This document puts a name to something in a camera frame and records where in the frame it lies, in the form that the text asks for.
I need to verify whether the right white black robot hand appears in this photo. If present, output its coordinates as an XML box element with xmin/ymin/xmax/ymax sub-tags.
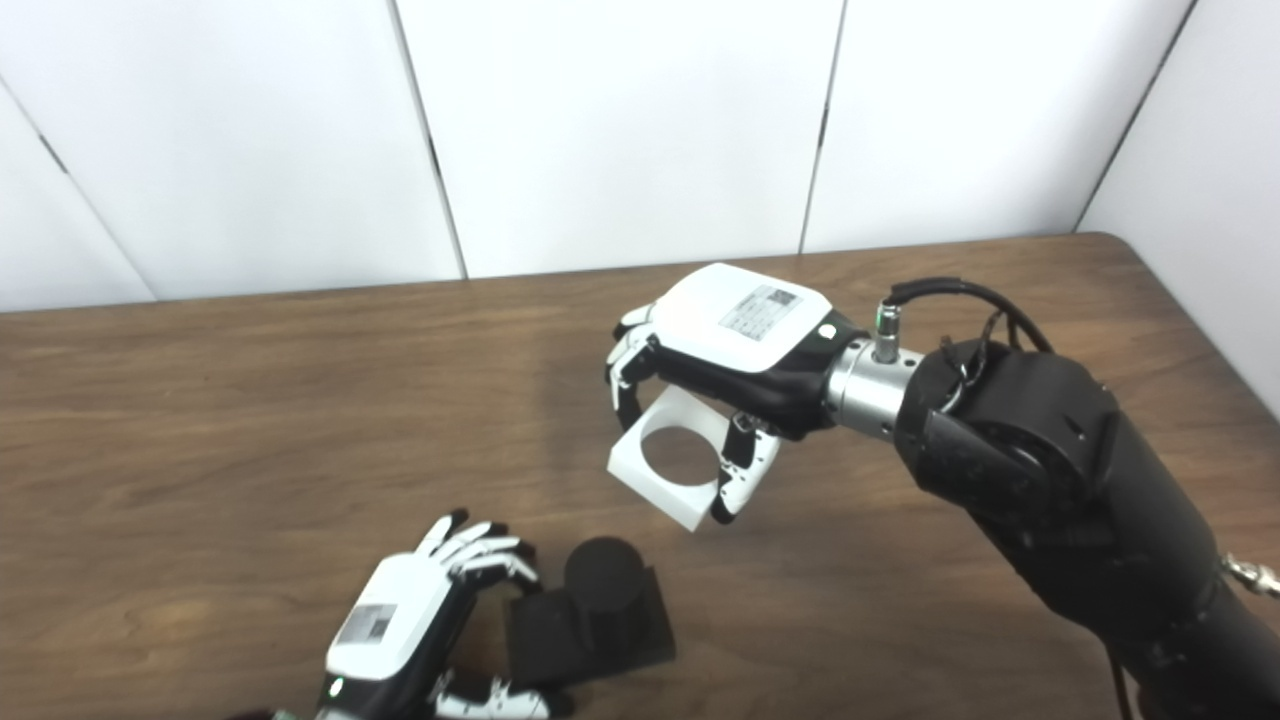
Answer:
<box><xmin>605</xmin><ymin>262</ymin><xmax>867</xmax><ymax>526</ymax></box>

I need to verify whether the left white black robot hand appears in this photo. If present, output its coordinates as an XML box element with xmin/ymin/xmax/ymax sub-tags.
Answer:
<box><xmin>315</xmin><ymin>510</ymin><xmax>577</xmax><ymax>720</ymax></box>

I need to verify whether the white square piece with hole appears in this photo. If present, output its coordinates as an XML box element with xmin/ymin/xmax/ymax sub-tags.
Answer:
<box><xmin>607</xmin><ymin>385</ymin><xmax>782</xmax><ymax>532</ymax></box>

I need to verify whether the black peg with square base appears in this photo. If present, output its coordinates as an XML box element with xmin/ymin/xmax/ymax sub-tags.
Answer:
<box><xmin>505</xmin><ymin>537</ymin><xmax>677</xmax><ymax>690</ymax></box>

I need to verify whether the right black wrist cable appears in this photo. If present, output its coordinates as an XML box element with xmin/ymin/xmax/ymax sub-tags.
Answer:
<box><xmin>874</xmin><ymin>277</ymin><xmax>1057</xmax><ymax>367</ymax></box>

